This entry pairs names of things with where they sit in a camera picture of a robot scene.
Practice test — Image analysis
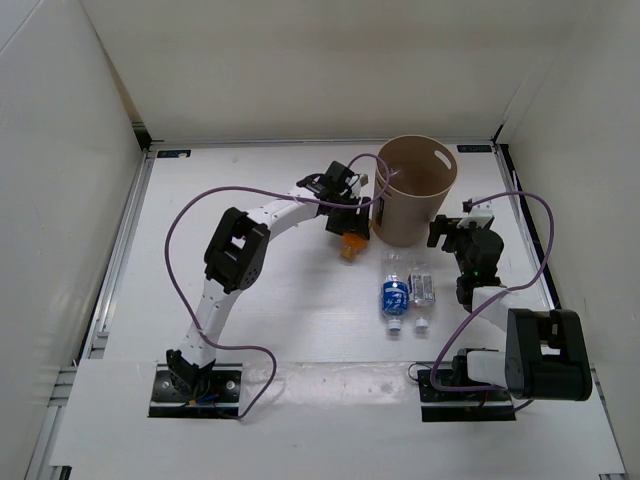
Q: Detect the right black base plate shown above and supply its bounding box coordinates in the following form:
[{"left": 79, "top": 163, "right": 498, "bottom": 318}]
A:
[{"left": 407, "top": 362, "right": 516, "bottom": 423}]

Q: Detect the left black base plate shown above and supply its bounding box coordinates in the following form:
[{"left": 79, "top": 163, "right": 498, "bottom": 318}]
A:
[{"left": 147, "top": 364, "right": 242, "bottom": 420}]

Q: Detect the brown cylindrical bin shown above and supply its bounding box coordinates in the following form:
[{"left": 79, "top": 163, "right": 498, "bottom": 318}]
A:
[{"left": 371, "top": 135, "right": 458, "bottom": 247}]

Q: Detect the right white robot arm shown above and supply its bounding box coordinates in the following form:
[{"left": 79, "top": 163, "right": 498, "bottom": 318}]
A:
[{"left": 427, "top": 215, "right": 593, "bottom": 401}]

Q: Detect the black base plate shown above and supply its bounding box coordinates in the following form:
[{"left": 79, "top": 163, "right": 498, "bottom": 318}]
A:
[
  {"left": 147, "top": 364, "right": 242, "bottom": 420},
  {"left": 407, "top": 362, "right": 516, "bottom": 423}
]

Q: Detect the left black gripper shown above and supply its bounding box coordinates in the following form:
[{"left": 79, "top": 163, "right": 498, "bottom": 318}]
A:
[{"left": 325, "top": 195, "right": 371, "bottom": 242}]

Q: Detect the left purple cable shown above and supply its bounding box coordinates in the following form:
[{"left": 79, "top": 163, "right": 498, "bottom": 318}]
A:
[{"left": 164, "top": 152, "right": 401, "bottom": 420}]

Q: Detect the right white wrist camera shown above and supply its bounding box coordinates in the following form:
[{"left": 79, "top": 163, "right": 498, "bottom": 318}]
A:
[{"left": 457, "top": 198, "right": 494, "bottom": 229}]

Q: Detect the blue label plastic bottle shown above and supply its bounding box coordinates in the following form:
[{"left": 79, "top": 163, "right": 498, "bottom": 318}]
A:
[{"left": 380, "top": 250, "right": 409, "bottom": 335}]

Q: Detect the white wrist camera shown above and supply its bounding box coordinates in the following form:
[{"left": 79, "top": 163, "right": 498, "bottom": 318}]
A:
[
  {"left": 347, "top": 174, "right": 369, "bottom": 198},
  {"left": 457, "top": 198, "right": 494, "bottom": 229}
]

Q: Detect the orange plastic bottle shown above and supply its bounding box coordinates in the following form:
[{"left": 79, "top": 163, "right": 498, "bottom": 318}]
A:
[{"left": 340, "top": 232, "right": 368, "bottom": 262}]

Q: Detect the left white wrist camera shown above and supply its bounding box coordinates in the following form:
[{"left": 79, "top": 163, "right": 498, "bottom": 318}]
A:
[{"left": 347, "top": 174, "right": 369, "bottom": 198}]

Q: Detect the small clear labelled bottle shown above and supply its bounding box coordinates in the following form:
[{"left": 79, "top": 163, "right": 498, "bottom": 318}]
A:
[{"left": 408, "top": 262, "right": 436, "bottom": 334}]

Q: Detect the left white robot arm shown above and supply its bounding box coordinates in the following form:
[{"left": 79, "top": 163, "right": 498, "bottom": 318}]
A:
[{"left": 166, "top": 161, "right": 371, "bottom": 400}]

